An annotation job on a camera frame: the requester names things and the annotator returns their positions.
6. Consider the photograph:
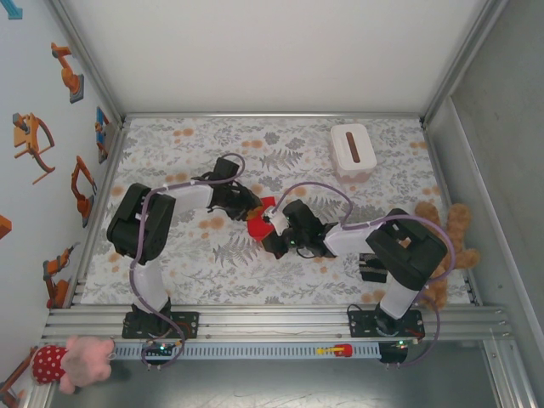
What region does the red cloth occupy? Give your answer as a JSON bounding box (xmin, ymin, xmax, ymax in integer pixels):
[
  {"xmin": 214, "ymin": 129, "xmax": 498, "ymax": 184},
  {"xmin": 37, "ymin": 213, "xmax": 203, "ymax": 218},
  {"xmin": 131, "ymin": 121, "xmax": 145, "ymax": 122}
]
[{"xmin": 247, "ymin": 195, "xmax": 278, "ymax": 242}]

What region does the black white striped cloth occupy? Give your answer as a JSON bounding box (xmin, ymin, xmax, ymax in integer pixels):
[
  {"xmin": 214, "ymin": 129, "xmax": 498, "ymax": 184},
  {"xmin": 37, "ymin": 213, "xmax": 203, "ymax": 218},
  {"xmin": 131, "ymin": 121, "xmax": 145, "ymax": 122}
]
[{"xmin": 359, "ymin": 252, "xmax": 388, "ymax": 284}]

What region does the floral table cloth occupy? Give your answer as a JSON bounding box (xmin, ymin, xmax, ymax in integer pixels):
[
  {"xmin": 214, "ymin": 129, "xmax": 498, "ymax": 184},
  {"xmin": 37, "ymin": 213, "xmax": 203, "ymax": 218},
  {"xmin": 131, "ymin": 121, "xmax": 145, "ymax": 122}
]
[{"xmin": 79, "ymin": 116, "xmax": 472, "ymax": 306}]

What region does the white tissue box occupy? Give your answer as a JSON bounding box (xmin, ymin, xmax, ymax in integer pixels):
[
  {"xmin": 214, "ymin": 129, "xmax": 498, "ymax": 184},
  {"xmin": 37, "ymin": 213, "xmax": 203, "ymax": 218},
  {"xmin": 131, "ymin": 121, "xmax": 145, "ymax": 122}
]
[{"xmin": 329, "ymin": 123, "xmax": 378, "ymax": 185}]

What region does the red yellow toy tool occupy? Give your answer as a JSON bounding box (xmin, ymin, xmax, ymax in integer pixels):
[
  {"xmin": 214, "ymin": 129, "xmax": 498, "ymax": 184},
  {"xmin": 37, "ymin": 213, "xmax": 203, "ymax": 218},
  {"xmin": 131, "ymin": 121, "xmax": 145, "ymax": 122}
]
[{"xmin": 315, "ymin": 343, "xmax": 354, "ymax": 359}]

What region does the brown teddy bear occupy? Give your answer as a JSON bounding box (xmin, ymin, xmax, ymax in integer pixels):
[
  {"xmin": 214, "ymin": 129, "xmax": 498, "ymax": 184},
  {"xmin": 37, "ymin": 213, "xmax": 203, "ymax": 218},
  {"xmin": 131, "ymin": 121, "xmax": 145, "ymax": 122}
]
[{"xmin": 414, "ymin": 201, "xmax": 482, "ymax": 312}]

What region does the orange grey gripper sticker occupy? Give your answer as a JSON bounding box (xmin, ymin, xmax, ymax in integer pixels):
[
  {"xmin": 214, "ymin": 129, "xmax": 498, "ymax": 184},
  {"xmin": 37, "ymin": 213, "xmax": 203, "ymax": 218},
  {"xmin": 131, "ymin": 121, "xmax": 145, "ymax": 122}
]
[{"xmin": 11, "ymin": 111, "xmax": 57, "ymax": 186}]

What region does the pink plush pig toy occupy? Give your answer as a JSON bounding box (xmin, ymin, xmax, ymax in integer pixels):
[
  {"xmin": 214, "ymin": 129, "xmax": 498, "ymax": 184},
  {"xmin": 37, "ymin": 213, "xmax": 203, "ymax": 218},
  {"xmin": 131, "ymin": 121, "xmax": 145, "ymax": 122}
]
[{"xmin": 31, "ymin": 334, "xmax": 116, "ymax": 394}]

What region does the wide aluminium frame rail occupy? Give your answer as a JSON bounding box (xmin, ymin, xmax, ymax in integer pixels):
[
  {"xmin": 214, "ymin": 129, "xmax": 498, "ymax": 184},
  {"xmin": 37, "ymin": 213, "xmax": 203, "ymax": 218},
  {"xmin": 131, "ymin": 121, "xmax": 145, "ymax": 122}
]
[{"xmin": 40, "ymin": 303, "xmax": 513, "ymax": 343}]

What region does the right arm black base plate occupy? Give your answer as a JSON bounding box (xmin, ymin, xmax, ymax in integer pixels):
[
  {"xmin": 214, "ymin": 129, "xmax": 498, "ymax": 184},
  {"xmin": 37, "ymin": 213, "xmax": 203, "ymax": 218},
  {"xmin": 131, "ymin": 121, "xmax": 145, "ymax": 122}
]
[{"xmin": 347, "ymin": 309, "xmax": 426, "ymax": 339}]

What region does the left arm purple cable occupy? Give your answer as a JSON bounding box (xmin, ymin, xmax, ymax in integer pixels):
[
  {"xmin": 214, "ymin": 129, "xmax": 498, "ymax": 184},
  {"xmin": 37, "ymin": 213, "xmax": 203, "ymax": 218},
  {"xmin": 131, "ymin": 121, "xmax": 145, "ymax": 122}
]
[{"xmin": 128, "ymin": 151, "xmax": 248, "ymax": 370}]

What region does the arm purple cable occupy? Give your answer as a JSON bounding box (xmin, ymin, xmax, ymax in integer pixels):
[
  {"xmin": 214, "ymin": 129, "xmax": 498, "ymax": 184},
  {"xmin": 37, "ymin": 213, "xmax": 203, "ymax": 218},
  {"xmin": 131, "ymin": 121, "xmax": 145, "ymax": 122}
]
[
  {"xmin": 128, "ymin": 151, "xmax": 248, "ymax": 370},
  {"xmin": 268, "ymin": 181, "xmax": 457, "ymax": 370}
]

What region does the slotted grey cable duct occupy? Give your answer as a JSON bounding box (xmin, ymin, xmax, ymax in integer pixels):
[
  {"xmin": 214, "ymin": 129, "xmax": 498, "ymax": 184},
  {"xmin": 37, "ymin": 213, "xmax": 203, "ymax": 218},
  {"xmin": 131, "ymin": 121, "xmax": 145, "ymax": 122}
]
[{"xmin": 112, "ymin": 343, "xmax": 383, "ymax": 360}]

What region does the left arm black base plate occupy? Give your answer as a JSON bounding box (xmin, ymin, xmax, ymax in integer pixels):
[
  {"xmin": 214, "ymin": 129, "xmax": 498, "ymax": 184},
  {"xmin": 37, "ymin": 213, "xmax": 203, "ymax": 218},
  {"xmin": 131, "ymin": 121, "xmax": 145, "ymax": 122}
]
[{"xmin": 122, "ymin": 311, "xmax": 201, "ymax": 340}]

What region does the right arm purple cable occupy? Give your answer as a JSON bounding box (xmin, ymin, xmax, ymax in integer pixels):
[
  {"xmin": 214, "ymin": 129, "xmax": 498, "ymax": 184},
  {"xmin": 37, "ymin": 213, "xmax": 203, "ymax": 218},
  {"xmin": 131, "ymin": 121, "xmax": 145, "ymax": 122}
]
[{"xmin": 268, "ymin": 181, "xmax": 457, "ymax": 370}]

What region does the blue orange wall sticker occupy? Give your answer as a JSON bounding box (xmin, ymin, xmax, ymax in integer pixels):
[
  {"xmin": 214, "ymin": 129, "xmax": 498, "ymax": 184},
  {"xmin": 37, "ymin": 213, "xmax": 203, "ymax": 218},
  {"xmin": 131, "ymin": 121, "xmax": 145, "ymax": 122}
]
[{"xmin": 93, "ymin": 105, "xmax": 113, "ymax": 165}]

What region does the aluminium frame post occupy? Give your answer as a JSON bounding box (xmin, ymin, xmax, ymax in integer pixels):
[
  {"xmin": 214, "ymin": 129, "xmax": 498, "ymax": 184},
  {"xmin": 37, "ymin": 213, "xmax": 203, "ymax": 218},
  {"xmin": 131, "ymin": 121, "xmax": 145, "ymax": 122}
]
[
  {"xmin": 418, "ymin": 0, "xmax": 511, "ymax": 127},
  {"xmin": 49, "ymin": 0, "xmax": 128, "ymax": 127}
]

